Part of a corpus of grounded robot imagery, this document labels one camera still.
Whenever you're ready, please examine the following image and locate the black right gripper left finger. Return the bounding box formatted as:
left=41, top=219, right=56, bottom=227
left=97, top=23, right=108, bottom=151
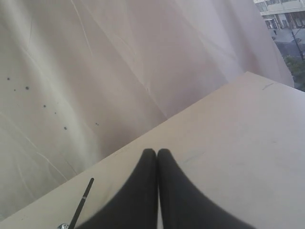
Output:
left=78, top=149, right=158, bottom=229

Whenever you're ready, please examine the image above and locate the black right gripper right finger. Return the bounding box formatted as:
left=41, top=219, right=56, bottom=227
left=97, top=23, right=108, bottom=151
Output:
left=157, top=149, right=253, bottom=229

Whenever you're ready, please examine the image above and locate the white backdrop cloth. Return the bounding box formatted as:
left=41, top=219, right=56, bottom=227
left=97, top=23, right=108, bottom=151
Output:
left=0, top=0, right=294, bottom=220

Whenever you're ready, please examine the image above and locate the black paintbrush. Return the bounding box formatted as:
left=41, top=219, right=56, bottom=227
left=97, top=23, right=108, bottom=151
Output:
left=68, top=177, right=94, bottom=229

